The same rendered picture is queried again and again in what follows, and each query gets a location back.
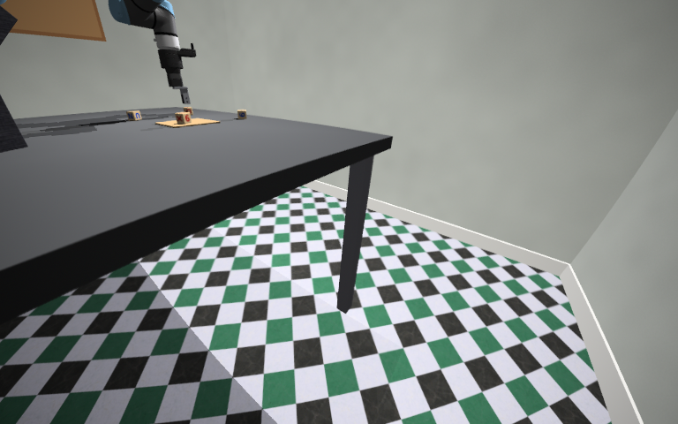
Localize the tan flat mat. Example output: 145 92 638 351
156 118 221 128

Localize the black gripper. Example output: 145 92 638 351
154 34 196 104

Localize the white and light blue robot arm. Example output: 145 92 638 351
109 0 177 37

